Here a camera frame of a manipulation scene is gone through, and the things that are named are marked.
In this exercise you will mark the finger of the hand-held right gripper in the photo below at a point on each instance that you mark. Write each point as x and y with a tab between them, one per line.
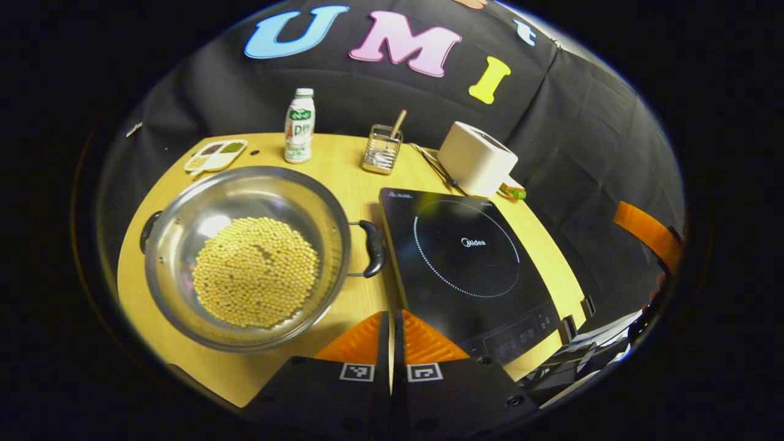
646	229

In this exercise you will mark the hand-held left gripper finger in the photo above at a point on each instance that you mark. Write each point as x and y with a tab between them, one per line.
383	343
398	343

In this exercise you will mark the black induction cooktop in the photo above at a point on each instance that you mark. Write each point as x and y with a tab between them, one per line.
465	245

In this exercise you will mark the pile of yellow soybeans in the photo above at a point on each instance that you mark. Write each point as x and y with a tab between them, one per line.
254	272

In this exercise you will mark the black backdrop cloth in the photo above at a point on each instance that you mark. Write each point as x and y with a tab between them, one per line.
551	135

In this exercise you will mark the toy sandwich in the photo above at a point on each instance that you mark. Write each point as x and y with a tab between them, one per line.
516	192

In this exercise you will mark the white toaster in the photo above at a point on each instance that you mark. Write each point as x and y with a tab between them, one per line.
474	156

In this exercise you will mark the wooden stick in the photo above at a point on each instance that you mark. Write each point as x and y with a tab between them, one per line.
399	122

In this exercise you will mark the white drink bottle green label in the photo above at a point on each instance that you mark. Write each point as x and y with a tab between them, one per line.
300	128

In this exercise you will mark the white divided dish of beans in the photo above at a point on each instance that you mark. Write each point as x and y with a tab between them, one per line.
214	154

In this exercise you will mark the white backdrop clip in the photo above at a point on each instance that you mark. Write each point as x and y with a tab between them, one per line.
133	129

